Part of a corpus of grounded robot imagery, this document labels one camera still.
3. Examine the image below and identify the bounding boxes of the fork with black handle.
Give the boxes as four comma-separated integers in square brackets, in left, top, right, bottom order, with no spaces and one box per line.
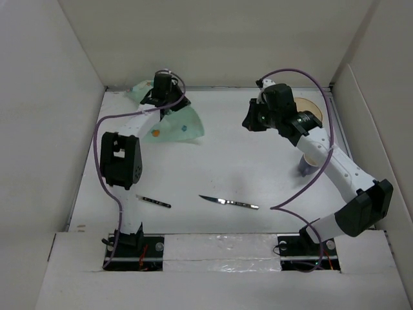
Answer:
[136,195,172,209]

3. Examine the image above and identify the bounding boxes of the round bird pattern plate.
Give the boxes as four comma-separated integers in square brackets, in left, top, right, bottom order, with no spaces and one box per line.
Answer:
[294,98,323,122]

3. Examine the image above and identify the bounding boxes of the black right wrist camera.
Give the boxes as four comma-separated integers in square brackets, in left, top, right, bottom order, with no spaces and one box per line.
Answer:
[263,83,297,113]

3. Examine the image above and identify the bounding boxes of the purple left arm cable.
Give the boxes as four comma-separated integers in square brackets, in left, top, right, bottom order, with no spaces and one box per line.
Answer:
[92,72,188,269]

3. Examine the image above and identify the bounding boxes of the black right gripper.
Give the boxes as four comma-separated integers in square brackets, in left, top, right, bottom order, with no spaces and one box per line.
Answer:
[242,98,281,132]

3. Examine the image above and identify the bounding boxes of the purple mug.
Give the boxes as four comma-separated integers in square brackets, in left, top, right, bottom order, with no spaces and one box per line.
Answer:
[297,154,319,177]

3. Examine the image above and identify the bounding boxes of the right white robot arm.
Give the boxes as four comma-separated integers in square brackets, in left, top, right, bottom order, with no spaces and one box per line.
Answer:
[243,98,394,254]

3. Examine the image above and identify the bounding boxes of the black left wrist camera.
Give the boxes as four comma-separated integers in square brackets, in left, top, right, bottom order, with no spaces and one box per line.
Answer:
[152,73,173,99]

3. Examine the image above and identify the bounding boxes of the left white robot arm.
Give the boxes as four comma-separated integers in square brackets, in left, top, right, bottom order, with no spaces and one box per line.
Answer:
[92,79,188,256]

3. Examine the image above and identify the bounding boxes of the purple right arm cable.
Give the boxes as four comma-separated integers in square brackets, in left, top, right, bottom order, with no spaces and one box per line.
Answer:
[256,68,333,274]

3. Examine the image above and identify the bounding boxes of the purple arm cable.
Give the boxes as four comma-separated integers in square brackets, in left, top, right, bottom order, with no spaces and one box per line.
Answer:
[256,68,333,274]
[92,72,188,269]

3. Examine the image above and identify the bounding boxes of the green cartoon print cloth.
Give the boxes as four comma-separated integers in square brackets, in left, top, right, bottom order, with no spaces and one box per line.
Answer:
[124,80,205,143]

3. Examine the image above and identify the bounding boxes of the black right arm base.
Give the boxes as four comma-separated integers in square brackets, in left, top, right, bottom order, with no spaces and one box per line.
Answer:
[272,233,341,273]

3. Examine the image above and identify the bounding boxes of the knife with patterned handle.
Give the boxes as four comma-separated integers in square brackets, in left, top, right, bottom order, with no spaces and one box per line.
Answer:
[199,195,259,210]

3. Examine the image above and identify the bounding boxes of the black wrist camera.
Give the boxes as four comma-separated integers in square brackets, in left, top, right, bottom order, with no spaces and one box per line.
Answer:
[263,83,297,113]
[152,73,173,99]

